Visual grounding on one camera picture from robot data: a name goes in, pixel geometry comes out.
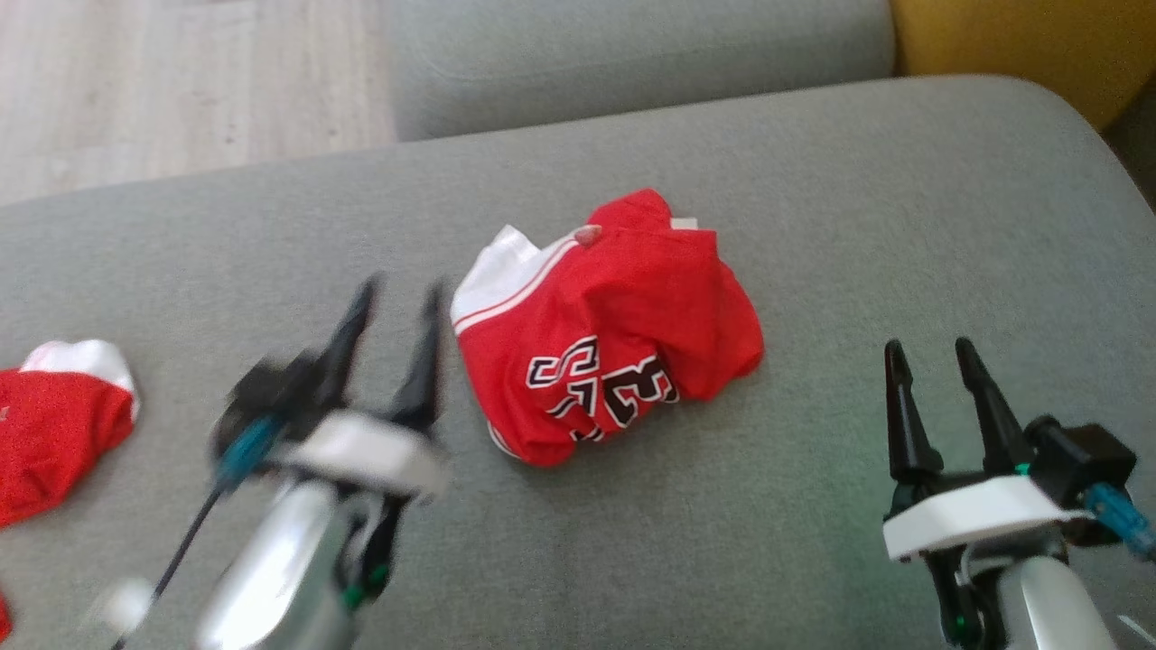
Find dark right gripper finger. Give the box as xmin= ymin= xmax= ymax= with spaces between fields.
xmin=882 ymin=338 xmax=946 ymax=486
xmin=954 ymin=336 xmax=1036 ymax=477

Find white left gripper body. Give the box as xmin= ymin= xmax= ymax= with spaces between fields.
xmin=269 ymin=411 xmax=454 ymax=504

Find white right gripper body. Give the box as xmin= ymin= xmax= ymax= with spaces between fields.
xmin=882 ymin=472 xmax=1095 ymax=564

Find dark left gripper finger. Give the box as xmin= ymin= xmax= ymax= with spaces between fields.
xmin=391 ymin=278 xmax=450 ymax=432
xmin=314 ymin=274 xmax=382 ymax=418

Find red white-sleeved jersey shirt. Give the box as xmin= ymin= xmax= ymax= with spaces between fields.
xmin=449 ymin=187 xmax=767 ymax=469

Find red jersey shorts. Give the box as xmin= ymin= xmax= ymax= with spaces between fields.
xmin=0 ymin=339 xmax=142 ymax=530

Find large grey sofa seat cushion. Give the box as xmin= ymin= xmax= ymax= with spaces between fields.
xmin=0 ymin=74 xmax=1156 ymax=650

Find large yellow sofa backrest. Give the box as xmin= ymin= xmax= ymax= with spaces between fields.
xmin=888 ymin=0 xmax=1156 ymax=134

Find thin black cable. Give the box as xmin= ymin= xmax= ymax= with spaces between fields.
xmin=110 ymin=478 xmax=228 ymax=650

